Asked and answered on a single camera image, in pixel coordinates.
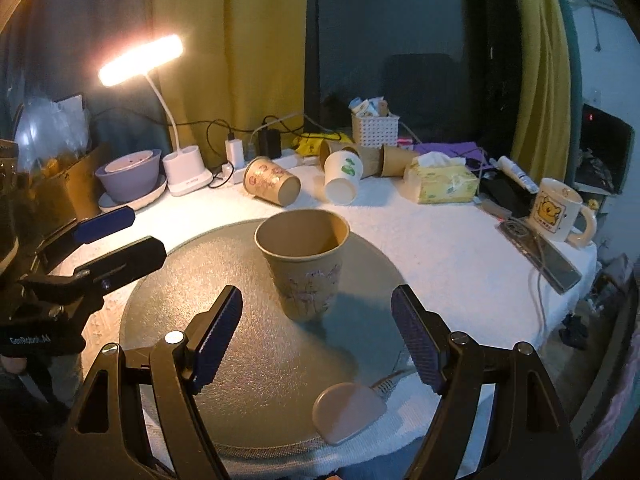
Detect white power strip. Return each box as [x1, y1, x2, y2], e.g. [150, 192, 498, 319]
[220, 152, 321, 187]

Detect round grey mat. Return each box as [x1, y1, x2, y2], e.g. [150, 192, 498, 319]
[119, 219, 416, 457]

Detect white desk lamp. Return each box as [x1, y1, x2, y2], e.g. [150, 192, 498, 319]
[98, 34, 214, 197]

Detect black appliance with red light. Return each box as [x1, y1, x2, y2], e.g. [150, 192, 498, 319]
[575, 104, 636, 196]

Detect black cable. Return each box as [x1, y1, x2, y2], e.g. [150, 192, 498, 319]
[175, 119, 267, 162]

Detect brown floral paper cup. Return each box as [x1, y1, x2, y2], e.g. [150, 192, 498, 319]
[254, 210, 350, 323]

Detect white charger plug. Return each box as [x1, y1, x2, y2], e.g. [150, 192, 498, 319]
[225, 132, 246, 169]

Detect pink round compact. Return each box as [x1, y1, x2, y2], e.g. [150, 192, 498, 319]
[312, 382, 387, 446]

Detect yellow curtain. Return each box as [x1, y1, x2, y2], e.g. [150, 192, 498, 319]
[149, 0, 309, 137]
[506, 0, 574, 167]

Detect small packets in basket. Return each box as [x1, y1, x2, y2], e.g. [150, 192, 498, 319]
[348, 96, 392, 117]

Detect plain brown paper cup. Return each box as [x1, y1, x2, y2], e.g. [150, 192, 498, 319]
[380, 144, 421, 177]
[319, 138, 362, 171]
[350, 145, 384, 179]

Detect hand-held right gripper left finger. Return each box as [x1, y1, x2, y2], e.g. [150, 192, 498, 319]
[52, 285, 244, 480]

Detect yellow packet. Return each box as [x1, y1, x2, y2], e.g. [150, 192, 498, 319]
[294, 132, 354, 157]

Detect cream bear print mug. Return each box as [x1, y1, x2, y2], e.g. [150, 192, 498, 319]
[525, 177, 599, 250]

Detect white cable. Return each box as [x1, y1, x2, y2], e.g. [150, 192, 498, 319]
[529, 240, 552, 343]

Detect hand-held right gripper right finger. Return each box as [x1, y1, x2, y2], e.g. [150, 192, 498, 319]
[390, 284, 583, 480]

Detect lying patterned brown paper cup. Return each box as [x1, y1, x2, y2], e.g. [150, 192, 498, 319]
[243, 156, 302, 208]

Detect white green print paper cup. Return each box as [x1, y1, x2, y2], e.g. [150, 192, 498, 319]
[324, 150, 364, 206]

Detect smartphone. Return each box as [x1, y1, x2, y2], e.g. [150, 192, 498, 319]
[497, 217, 584, 295]

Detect white tube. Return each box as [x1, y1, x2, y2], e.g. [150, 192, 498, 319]
[496, 156, 541, 194]

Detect white plastic basket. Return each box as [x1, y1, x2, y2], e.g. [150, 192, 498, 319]
[351, 111, 401, 149]

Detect purple bowl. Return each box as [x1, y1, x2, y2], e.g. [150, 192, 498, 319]
[95, 149, 162, 202]

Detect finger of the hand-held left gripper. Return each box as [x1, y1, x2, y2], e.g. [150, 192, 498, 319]
[31, 205, 137, 274]
[22, 236, 167, 307]

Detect clear plastic bag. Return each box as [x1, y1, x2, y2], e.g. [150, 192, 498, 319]
[10, 92, 94, 162]

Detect yellow tissue pack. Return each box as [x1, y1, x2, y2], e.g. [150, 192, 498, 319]
[403, 152, 480, 205]

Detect cardboard box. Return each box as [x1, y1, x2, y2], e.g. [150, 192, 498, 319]
[30, 142, 114, 222]

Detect white plate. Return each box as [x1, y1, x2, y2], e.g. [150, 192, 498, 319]
[98, 175, 168, 213]

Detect black power adapter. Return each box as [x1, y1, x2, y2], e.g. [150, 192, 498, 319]
[257, 130, 282, 159]

